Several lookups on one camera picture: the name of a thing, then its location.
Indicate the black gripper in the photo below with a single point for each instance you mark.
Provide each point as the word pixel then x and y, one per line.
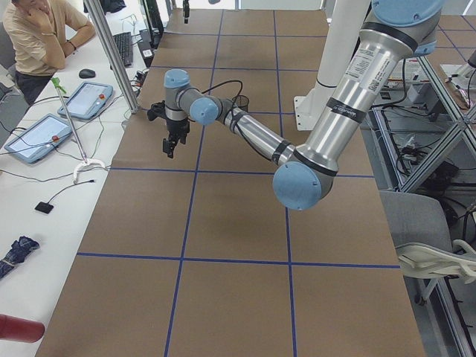
pixel 177 128
pixel 185 11

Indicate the black keyboard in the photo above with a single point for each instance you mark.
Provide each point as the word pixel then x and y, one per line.
pixel 123 43

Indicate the black mesh pen holder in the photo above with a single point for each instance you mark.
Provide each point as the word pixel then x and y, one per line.
pixel 241 101

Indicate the far teach pendant tablet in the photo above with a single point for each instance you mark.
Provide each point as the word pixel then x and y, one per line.
pixel 88 99

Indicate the teach pendant tablet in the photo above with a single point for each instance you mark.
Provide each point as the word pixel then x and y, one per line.
pixel 40 139
pixel 88 99

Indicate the black computer mouse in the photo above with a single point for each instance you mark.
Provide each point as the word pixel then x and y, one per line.
pixel 87 73

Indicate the near teach pendant tablet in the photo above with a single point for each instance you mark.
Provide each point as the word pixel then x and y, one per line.
pixel 40 139

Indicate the grabber stick tool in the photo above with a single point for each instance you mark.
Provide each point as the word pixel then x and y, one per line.
pixel 85 160

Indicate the small black pad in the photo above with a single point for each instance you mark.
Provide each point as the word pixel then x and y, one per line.
pixel 44 207

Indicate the seated person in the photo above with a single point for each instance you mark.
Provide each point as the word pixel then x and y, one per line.
pixel 43 34

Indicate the folded blue umbrella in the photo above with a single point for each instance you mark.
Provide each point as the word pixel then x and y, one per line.
pixel 17 254

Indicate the red cylinder bottle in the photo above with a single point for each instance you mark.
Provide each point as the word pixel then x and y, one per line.
pixel 21 330

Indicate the grey office chair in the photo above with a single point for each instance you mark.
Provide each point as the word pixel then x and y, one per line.
pixel 421 238

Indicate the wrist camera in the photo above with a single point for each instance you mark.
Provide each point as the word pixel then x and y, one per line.
pixel 157 110

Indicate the aluminium frame post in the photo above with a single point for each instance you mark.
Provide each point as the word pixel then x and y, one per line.
pixel 106 38

